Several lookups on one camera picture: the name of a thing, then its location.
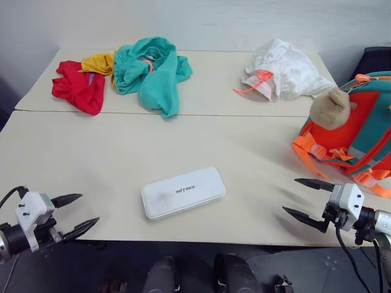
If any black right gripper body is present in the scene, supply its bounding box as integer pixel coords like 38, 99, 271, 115
321, 201, 349, 228

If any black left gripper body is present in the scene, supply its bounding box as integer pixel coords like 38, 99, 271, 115
35, 217, 65, 245

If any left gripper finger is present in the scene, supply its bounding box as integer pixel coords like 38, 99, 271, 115
62, 216, 101, 242
50, 193, 84, 209

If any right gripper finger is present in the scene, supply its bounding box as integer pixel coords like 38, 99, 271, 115
282, 206, 331, 234
294, 178, 335, 194

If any teal and orange backpack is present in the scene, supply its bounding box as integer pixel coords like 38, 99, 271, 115
291, 71, 391, 199

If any white rectangular case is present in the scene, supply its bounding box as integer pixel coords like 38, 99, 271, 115
141, 166, 227, 222

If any beige plush bear toy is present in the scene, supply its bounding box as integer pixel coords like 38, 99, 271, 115
309, 87, 360, 131

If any dark rounded shape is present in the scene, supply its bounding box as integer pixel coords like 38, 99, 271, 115
142, 256, 177, 293

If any red cloth garment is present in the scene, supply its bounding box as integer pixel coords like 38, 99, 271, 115
51, 60, 106, 117

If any white cloth garment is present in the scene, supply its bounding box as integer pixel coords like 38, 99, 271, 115
233, 38, 337, 103

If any black chair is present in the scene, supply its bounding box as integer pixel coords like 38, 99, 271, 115
355, 46, 391, 82

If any yellow cloth garment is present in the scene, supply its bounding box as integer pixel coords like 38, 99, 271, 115
78, 52, 117, 88

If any teal cloth garment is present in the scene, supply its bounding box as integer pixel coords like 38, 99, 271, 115
112, 36, 194, 120

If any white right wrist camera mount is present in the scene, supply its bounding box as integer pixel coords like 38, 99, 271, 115
329, 183, 366, 232

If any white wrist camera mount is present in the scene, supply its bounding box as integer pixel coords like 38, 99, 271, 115
15, 191, 56, 253
329, 183, 366, 232

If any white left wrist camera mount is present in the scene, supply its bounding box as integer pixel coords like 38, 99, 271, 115
15, 191, 56, 253

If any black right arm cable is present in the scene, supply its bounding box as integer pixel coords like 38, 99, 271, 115
335, 225, 384, 293

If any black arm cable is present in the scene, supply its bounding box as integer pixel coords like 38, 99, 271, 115
0, 186, 30, 209
335, 225, 384, 293

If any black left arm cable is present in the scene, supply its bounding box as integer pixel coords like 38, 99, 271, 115
0, 186, 30, 209

